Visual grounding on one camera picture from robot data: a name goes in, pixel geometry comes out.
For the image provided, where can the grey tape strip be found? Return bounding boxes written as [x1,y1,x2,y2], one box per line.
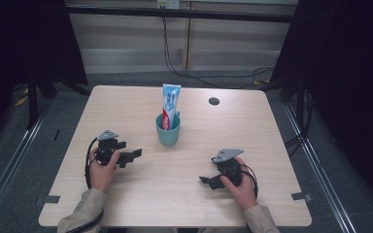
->
[290,191,313,202]
[43,194,61,205]

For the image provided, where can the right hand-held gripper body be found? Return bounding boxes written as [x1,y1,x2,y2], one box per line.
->
[210,148,245,187]

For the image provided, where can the white wall power outlet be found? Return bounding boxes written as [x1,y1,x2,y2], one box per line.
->
[156,0,181,11]

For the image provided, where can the black wall cable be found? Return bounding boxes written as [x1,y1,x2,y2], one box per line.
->
[160,16,276,90]

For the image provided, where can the person's right hand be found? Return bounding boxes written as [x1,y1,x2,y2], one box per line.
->
[220,156,259,212]

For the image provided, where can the yellow floor tape piece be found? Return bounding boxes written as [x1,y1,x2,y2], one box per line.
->
[14,87,30,108]

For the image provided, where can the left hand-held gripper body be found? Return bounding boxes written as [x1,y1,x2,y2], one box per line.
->
[94,129,127,166]

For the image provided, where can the black curtain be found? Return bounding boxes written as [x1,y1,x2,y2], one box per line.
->
[269,0,373,213]
[0,0,89,153]

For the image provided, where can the black horizontal bar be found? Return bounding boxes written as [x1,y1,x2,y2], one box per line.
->
[65,5,296,24]

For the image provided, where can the black floor cable bundle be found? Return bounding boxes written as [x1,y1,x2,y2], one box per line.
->
[284,89,316,158]

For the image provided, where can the black metal stand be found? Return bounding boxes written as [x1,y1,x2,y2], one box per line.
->
[26,69,58,130]

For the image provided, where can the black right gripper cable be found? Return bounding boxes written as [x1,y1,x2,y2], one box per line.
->
[238,162,259,200]

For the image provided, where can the blue white toothpaste tube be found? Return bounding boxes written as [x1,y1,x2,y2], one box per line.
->
[161,83,182,131]

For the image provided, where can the person's left hand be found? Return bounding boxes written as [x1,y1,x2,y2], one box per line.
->
[88,148,121,194]

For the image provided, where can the metal floor rail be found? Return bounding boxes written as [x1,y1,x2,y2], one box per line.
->
[0,98,52,225]
[283,102,357,233]

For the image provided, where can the teal plastic cup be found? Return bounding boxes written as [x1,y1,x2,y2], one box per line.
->
[155,111,182,148]

